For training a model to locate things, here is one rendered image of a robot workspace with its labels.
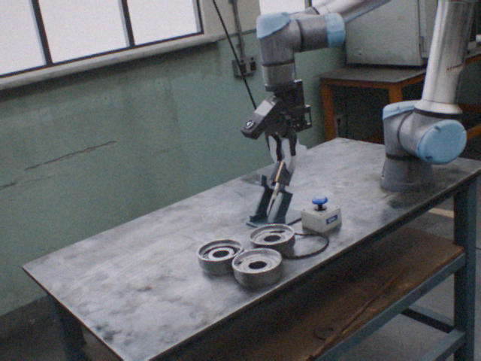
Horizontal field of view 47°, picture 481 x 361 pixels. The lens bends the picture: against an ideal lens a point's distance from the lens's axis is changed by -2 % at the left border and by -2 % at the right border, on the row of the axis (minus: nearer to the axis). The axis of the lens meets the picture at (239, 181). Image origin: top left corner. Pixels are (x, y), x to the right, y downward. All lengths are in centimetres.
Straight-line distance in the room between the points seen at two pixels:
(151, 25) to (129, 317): 207
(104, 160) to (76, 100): 33
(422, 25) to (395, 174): 186
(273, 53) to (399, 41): 223
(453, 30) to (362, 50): 221
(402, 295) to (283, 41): 77
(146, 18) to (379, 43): 139
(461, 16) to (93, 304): 104
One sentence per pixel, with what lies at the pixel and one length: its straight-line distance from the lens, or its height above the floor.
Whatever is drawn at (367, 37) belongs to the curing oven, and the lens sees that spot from 356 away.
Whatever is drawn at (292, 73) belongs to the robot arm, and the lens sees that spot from 126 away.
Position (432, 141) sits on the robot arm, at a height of 98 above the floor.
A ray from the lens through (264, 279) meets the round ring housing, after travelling 116.
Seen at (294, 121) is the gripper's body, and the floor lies 108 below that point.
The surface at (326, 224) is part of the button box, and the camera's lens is 137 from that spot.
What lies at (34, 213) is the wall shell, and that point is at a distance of 275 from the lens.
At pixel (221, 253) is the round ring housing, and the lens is 129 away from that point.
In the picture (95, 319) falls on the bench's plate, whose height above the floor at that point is 80.
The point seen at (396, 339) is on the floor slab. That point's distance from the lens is 236.
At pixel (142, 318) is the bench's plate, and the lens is 116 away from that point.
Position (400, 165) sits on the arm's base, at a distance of 157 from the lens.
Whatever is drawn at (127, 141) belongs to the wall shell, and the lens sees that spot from 288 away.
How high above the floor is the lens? 140
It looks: 20 degrees down
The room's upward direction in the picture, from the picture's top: 8 degrees counter-clockwise
